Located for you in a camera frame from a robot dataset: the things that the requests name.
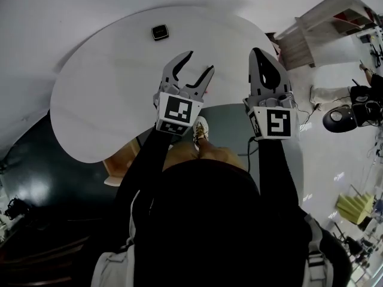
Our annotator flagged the white kidney-shaped table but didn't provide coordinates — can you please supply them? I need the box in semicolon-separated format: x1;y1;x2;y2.
49;6;284;164

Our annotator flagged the black floor equipment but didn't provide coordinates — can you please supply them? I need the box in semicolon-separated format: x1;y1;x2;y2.
3;197;31;221

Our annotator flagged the person's right forearm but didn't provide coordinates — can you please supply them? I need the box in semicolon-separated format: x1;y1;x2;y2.
256;138;300;212

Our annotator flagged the person's black top torso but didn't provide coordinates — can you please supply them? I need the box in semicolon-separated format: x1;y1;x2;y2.
71;158;352;287

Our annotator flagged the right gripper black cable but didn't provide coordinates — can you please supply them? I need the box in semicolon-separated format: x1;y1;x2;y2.
238;135;262;173

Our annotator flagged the pink box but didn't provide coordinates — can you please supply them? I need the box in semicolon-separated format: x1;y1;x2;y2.
265;31;282;64

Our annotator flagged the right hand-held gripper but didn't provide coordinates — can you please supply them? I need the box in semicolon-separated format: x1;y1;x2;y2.
242;47;300;142

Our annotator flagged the person's leg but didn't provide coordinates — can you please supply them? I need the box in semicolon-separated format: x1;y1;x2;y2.
163;142;200;173
199;136;249;173

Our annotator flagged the person's left forearm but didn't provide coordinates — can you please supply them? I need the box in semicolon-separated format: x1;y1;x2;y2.
115;127;174;221

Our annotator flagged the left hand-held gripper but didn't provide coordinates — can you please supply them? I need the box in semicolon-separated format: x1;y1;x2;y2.
153;50;216;136

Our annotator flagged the black floor cable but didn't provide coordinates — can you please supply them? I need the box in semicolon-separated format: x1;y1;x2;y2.
294;102;323;122

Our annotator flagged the person's right white shoe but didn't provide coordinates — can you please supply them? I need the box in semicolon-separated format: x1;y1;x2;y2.
193;115;209;152

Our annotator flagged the black round stool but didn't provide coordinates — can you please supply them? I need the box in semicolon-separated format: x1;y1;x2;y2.
322;105;359;133

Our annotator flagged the person's right leg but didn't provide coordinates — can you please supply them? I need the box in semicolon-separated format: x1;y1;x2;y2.
199;136;249;173

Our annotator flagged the small black square device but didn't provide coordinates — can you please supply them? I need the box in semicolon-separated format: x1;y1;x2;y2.
150;24;170;42

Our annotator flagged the grey strap harness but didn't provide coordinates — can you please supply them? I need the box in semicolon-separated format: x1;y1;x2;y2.
94;190;335;287

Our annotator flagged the wooden shelf unit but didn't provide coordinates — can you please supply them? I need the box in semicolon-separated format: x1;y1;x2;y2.
274;0;382;71

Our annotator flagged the person's left leg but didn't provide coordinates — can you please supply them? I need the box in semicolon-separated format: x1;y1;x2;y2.
163;142;200;173

